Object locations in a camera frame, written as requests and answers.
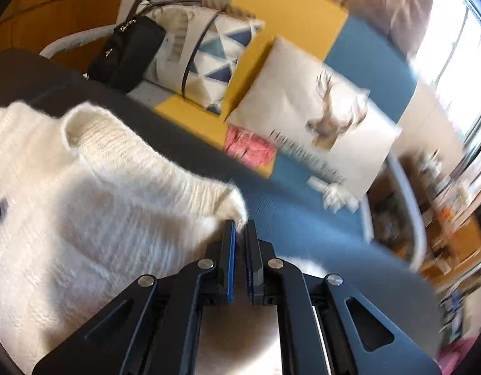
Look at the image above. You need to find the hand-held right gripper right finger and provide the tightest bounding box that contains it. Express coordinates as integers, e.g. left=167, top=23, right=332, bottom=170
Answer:
left=245, top=221, right=442, bottom=375

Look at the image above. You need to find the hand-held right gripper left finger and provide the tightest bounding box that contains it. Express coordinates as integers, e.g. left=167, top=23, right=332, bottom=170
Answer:
left=32, top=221, right=236, bottom=375

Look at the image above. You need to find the cream knit sweater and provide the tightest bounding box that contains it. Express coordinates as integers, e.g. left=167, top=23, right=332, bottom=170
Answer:
left=0, top=102, right=327, bottom=375

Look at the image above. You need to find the white glove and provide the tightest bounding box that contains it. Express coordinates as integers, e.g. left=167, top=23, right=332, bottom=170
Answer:
left=307, top=176, right=360, bottom=215

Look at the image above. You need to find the pink cloth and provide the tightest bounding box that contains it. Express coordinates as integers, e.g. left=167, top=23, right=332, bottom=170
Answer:
left=224, top=125, right=278, bottom=170

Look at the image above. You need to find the deer print pillow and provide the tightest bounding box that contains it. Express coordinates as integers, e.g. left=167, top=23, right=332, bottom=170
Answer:
left=225, top=36, right=402, bottom=200

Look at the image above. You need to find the wooden wardrobe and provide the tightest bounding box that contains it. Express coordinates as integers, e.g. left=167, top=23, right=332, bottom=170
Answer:
left=0, top=0, right=132, bottom=55

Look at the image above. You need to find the black handbag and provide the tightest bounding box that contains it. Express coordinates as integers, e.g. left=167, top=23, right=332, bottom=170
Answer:
left=87, top=2, right=226, bottom=98

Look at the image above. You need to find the wooden side table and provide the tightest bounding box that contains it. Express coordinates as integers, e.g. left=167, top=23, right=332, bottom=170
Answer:
left=375, top=150, right=481, bottom=282

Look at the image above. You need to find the triangle pattern pillow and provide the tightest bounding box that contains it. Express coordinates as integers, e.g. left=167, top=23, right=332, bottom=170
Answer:
left=141, top=0, right=265, bottom=115

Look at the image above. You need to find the grey yellow blue sofa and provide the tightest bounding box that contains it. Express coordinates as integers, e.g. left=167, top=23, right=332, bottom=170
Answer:
left=39, top=0, right=426, bottom=274

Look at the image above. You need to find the window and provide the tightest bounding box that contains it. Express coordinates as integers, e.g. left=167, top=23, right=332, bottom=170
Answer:
left=412, top=0, right=481, bottom=145

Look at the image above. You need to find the starfish print curtain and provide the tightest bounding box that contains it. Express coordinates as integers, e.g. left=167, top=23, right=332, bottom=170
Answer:
left=289, top=0, right=444, bottom=63

